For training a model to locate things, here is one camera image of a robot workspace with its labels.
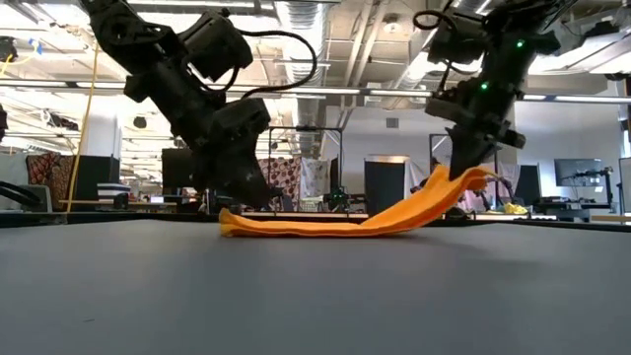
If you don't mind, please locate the red patterned cloth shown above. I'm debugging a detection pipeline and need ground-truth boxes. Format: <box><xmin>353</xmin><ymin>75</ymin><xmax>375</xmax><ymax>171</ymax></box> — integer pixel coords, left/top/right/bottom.
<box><xmin>26</xmin><ymin>152</ymin><xmax>64</xmax><ymax>212</ymax></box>

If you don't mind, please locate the grey screen monitor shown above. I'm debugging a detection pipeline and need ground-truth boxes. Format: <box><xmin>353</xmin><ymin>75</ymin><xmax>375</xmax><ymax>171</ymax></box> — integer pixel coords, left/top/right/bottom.
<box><xmin>553</xmin><ymin>158</ymin><xmax>604</xmax><ymax>188</ymax></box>

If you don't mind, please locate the low wooden desk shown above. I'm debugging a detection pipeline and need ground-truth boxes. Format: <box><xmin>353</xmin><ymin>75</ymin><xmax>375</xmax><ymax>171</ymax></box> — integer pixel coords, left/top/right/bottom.
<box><xmin>58</xmin><ymin>198</ymin><xmax>177</xmax><ymax>209</ymax></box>

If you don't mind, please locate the white patterned cloth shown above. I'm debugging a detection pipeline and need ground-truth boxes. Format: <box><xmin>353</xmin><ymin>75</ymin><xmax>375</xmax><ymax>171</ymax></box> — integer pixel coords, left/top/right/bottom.
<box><xmin>300</xmin><ymin>157</ymin><xmax>331</xmax><ymax>199</ymax></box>

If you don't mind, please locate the red dotted cloth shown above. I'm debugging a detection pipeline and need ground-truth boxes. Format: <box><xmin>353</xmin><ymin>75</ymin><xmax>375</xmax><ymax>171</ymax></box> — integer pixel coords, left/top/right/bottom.
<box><xmin>258</xmin><ymin>156</ymin><xmax>303</xmax><ymax>199</ymax></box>

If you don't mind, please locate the black side table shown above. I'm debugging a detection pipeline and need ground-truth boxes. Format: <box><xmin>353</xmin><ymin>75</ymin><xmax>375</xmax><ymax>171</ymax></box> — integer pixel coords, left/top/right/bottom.
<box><xmin>533</xmin><ymin>195</ymin><xmax>618</xmax><ymax>223</ymax></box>

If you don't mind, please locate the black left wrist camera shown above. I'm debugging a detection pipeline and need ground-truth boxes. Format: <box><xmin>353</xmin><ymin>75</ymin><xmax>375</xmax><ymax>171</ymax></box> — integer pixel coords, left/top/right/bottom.
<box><xmin>179</xmin><ymin>10</ymin><xmax>254</xmax><ymax>84</ymax></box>

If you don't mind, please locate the black table frame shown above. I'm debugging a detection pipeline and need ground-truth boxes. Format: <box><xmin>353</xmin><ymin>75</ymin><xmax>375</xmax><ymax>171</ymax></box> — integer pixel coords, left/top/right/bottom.
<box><xmin>0</xmin><ymin>210</ymin><xmax>631</xmax><ymax>234</ymax></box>

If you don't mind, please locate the dark upright screen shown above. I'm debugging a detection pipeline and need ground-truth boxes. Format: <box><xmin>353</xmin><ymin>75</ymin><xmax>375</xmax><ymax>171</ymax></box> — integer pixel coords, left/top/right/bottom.
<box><xmin>514</xmin><ymin>164</ymin><xmax>541</xmax><ymax>206</ymax></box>

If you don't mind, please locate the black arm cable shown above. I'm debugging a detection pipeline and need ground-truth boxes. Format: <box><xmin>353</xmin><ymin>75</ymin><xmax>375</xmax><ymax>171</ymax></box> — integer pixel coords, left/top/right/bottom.
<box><xmin>412</xmin><ymin>8</ymin><xmax>449</xmax><ymax>32</ymax></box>
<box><xmin>181</xmin><ymin>29</ymin><xmax>319</xmax><ymax>100</ymax></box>

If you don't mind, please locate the green-lit black robot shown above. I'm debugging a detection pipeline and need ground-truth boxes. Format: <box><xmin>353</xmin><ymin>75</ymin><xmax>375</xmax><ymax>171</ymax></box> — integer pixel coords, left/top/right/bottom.
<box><xmin>323</xmin><ymin>185</ymin><xmax>352</xmax><ymax>212</ymax></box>

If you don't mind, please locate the black metal frame stand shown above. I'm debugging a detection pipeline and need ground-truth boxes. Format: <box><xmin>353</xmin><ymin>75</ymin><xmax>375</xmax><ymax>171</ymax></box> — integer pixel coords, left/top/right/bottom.
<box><xmin>266</xmin><ymin>125</ymin><xmax>345</xmax><ymax>213</ymax></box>

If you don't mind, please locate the long ceiling light bar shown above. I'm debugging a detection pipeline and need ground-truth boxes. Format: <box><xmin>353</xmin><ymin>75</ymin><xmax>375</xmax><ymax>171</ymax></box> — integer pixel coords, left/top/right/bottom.
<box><xmin>0</xmin><ymin>78</ymin><xmax>631</xmax><ymax>105</ymax></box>

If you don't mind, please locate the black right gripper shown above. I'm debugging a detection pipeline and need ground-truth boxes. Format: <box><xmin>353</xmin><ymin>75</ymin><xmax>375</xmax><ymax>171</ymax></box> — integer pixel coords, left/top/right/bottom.
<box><xmin>425</xmin><ymin>81</ymin><xmax>527</xmax><ymax>181</ymax></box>

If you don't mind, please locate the black upright panel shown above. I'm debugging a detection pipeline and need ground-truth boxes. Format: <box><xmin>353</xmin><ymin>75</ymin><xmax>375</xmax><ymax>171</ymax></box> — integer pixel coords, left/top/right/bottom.
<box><xmin>364</xmin><ymin>160</ymin><xmax>406</xmax><ymax>214</ymax></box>

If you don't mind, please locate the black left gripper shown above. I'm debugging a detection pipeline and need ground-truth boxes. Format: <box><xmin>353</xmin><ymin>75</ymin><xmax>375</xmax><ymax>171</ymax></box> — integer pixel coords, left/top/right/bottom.
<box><xmin>167</xmin><ymin>97</ymin><xmax>285</xmax><ymax>210</ymax></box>

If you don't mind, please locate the black ceiling-mounted device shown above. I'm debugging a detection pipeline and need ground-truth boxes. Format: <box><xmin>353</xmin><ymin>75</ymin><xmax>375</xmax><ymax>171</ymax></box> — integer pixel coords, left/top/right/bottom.
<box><xmin>0</xmin><ymin>35</ymin><xmax>20</xmax><ymax>64</ymax></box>

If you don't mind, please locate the yellow hanging cable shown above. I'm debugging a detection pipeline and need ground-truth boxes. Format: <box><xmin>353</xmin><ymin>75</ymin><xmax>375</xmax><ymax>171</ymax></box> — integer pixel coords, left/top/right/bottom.
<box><xmin>65</xmin><ymin>42</ymin><xmax>101</xmax><ymax>214</ymax></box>

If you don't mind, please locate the silver ventilation duct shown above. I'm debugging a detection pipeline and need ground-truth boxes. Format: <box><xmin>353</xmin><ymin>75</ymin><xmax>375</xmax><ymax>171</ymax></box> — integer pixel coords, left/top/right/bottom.
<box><xmin>274</xmin><ymin>0</ymin><xmax>329</xmax><ymax>155</ymax></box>

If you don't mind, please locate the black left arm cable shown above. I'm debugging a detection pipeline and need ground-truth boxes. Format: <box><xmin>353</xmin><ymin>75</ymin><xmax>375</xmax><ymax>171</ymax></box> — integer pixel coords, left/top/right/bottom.
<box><xmin>181</xmin><ymin>29</ymin><xmax>319</xmax><ymax>100</ymax></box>

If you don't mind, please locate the black monitor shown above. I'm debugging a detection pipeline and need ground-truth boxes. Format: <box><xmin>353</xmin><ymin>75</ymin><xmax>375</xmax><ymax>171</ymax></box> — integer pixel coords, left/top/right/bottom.
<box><xmin>161</xmin><ymin>147</ymin><xmax>197</xmax><ymax>191</ymax></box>

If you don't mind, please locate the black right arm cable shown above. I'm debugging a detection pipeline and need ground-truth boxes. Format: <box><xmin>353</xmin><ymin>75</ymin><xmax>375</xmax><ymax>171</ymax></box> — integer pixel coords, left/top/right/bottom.
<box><xmin>412</xmin><ymin>8</ymin><xmax>449</xmax><ymax>32</ymax></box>

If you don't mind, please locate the orange microfibre towel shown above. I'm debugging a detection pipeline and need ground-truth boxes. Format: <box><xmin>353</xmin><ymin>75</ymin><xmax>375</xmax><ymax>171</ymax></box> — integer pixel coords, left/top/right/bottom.
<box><xmin>218</xmin><ymin>164</ymin><xmax>499</xmax><ymax>239</ymax></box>

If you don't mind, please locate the black hose loop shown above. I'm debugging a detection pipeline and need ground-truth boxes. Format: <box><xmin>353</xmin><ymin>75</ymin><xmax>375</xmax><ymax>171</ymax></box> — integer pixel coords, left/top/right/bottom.
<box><xmin>0</xmin><ymin>179</ymin><xmax>43</xmax><ymax>209</ymax></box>

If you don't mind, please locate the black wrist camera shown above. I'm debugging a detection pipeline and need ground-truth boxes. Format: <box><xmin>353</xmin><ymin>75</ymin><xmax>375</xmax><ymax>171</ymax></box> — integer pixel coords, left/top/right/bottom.
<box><xmin>179</xmin><ymin>10</ymin><xmax>254</xmax><ymax>84</ymax></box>
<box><xmin>426</xmin><ymin>12</ymin><xmax>488</xmax><ymax>66</ymax></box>

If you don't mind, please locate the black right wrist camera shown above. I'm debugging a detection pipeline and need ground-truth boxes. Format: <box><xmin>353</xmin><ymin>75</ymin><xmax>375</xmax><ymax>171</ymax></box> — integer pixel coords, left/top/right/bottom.
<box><xmin>426</xmin><ymin>12</ymin><xmax>488</xmax><ymax>66</ymax></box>

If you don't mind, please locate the white board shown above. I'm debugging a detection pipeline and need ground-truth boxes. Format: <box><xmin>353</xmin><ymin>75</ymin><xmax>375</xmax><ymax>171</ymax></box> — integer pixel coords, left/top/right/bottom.
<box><xmin>618</xmin><ymin>157</ymin><xmax>631</xmax><ymax>214</ymax></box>

